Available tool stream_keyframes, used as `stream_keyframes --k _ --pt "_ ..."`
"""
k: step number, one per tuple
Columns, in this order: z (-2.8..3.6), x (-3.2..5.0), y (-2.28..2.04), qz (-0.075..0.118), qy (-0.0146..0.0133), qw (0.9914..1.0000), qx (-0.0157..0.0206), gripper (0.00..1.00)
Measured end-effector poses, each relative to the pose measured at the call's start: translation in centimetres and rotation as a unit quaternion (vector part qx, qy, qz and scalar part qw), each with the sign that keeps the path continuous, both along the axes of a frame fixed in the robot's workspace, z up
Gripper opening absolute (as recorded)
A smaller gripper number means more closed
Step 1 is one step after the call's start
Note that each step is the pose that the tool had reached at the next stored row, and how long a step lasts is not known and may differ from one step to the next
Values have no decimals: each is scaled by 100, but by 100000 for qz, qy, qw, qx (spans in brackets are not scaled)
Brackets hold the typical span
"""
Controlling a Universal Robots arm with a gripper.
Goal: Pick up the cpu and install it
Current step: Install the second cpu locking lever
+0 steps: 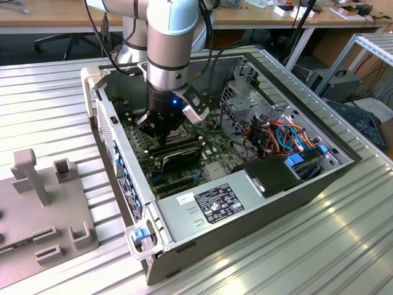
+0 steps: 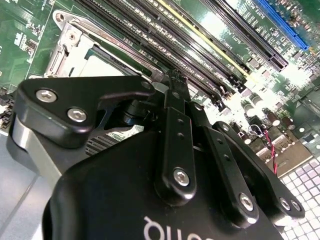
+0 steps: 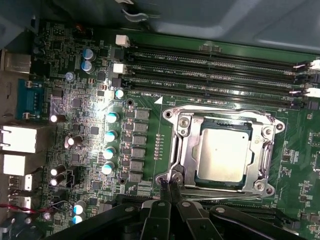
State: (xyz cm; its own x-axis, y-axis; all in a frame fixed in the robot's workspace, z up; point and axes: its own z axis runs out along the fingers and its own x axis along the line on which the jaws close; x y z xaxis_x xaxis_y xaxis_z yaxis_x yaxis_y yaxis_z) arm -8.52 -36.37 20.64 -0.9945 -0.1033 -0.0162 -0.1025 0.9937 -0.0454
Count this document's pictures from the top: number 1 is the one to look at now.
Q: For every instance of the blue case latch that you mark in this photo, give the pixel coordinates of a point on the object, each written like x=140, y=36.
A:
x=139, y=235

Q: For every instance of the grey parts rack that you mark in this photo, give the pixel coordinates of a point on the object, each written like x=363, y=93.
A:
x=46, y=221

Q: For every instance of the wooden desk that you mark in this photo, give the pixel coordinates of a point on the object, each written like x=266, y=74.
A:
x=261, y=20

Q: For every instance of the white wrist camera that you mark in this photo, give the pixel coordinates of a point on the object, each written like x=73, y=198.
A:
x=196, y=113

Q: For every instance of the silver drive cage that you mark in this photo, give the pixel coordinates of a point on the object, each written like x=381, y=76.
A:
x=242, y=104

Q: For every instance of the open PC case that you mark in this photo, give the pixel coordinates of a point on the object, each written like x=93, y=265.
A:
x=245, y=233

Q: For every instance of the black fan shroud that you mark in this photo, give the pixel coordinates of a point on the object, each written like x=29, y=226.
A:
x=270, y=176

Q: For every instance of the grey computer box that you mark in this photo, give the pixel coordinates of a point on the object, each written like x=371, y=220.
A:
x=337, y=84

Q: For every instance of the black office chair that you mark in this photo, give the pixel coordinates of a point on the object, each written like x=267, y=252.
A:
x=55, y=41

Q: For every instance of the blue disk carrier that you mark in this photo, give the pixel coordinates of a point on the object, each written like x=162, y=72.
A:
x=294, y=161

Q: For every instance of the aluminium frame shelf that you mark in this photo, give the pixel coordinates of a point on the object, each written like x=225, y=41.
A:
x=371, y=43

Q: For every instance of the dark teal panel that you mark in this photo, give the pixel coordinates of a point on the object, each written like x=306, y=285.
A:
x=353, y=116

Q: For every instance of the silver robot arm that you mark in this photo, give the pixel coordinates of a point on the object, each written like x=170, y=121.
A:
x=167, y=55

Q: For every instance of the black graphics card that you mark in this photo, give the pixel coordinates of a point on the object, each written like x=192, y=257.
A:
x=181, y=159

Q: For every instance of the white box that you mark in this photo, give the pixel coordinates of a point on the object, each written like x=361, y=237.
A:
x=284, y=10

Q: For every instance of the green RAM stick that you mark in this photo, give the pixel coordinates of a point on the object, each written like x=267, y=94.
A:
x=184, y=147
x=9, y=249

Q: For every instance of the green motherboard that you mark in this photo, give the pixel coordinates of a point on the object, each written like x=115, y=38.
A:
x=215, y=147

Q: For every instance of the CPU socket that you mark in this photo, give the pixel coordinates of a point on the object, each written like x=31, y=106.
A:
x=181, y=135

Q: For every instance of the grey power supply unit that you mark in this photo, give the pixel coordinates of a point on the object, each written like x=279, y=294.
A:
x=184, y=221

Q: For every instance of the silver chipset heatsink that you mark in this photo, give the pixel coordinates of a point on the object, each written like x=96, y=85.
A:
x=213, y=170

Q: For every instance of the cardboard box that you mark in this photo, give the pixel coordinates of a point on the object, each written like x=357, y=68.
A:
x=347, y=12

